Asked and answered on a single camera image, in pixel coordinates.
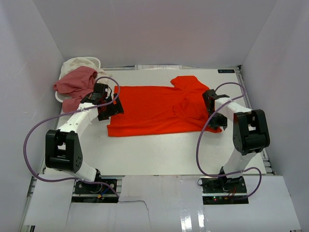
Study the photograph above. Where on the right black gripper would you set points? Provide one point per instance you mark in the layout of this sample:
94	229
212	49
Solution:
223	123

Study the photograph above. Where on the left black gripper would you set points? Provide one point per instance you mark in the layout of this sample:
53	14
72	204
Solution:
116	108

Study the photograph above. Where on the pink t-shirt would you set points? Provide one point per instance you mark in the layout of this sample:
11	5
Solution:
76	84

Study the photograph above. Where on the orange t-shirt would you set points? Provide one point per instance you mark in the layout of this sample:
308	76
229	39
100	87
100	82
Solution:
153	110

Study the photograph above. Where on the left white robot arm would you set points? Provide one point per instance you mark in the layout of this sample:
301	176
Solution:
63	151

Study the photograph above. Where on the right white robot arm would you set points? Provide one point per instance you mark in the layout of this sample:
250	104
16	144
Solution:
250	135

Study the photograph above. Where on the white laundry basket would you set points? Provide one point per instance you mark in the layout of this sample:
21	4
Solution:
94	61

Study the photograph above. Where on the dark label sticker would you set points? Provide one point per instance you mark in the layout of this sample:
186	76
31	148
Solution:
226	71

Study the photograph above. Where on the cream white t-shirt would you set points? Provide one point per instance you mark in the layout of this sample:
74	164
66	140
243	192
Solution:
99	72

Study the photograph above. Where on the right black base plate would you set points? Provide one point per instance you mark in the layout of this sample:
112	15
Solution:
215	192

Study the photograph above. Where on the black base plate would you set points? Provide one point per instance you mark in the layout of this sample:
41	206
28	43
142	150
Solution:
215	192
93	193

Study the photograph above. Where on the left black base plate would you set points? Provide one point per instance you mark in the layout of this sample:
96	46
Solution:
93	193

